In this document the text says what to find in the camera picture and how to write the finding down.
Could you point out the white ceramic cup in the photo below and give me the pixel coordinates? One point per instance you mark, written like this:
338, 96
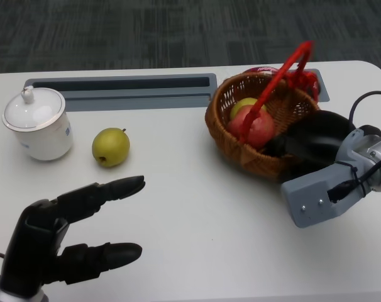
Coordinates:
47, 143

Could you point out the grey round cup holder recess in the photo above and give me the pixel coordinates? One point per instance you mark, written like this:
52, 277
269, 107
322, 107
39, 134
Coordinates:
323, 91

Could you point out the red apple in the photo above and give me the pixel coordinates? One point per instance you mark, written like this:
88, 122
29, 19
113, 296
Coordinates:
262, 126

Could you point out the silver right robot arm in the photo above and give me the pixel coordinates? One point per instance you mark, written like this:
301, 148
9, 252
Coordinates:
379, 148

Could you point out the green pear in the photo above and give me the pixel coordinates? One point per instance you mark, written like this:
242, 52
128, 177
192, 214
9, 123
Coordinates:
110, 146
244, 105

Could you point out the grey right wrist camera housing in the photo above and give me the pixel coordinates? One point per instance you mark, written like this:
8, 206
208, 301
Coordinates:
313, 195

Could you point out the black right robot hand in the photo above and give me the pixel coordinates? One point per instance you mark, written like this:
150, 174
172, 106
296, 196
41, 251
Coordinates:
322, 135

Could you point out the red printed ribbon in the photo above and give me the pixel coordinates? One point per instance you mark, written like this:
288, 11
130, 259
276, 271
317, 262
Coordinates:
266, 68

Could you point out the white ceramic cup lid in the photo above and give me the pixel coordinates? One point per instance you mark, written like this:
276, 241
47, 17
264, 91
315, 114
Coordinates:
33, 108

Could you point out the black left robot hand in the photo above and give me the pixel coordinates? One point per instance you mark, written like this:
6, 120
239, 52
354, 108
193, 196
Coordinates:
33, 239

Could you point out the grey long table tray recess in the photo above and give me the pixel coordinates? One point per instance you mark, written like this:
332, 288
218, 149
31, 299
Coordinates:
130, 99

